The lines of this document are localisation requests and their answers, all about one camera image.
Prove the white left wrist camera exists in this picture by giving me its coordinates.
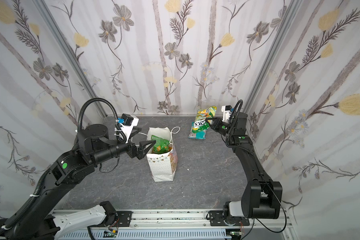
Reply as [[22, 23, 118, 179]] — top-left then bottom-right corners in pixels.
[[118, 114, 139, 140]]

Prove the white slotted cable duct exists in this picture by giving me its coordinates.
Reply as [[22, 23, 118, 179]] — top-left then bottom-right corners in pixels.
[[58, 229, 229, 240]]

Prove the teal snack packet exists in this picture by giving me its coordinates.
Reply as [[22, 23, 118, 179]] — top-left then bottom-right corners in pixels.
[[189, 130, 207, 140]]

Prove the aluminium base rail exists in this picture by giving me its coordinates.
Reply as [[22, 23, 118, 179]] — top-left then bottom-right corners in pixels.
[[52, 206, 297, 240]]

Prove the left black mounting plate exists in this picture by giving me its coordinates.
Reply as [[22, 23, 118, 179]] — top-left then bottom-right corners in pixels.
[[115, 211, 133, 228]]

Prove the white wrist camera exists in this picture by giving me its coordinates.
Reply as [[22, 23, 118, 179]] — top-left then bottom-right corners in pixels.
[[221, 105, 233, 123], [118, 114, 139, 140]]

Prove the green yellow snack bag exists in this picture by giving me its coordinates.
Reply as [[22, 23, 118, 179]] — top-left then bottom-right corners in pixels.
[[192, 106, 217, 134]]

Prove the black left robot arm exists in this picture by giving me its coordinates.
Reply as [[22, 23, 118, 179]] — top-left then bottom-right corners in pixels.
[[0, 124, 156, 240]]

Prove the black left corrugated cable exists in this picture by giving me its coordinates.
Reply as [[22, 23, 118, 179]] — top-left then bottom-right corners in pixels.
[[0, 97, 121, 240]]

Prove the white cartoon paper gift bag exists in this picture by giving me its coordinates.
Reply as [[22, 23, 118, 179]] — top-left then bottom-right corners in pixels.
[[145, 126, 181, 182]]

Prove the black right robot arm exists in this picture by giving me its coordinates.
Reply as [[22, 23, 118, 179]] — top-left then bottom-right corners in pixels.
[[206, 113, 283, 225]]

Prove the black mounting plate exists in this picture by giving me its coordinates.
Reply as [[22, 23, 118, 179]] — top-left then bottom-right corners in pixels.
[[115, 211, 133, 228], [206, 210, 227, 227]]

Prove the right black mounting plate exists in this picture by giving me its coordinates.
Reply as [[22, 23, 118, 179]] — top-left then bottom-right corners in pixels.
[[206, 210, 227, 227]]

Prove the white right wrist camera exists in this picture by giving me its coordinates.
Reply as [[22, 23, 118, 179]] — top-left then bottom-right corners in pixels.
[[221, 105, 233, 123]]

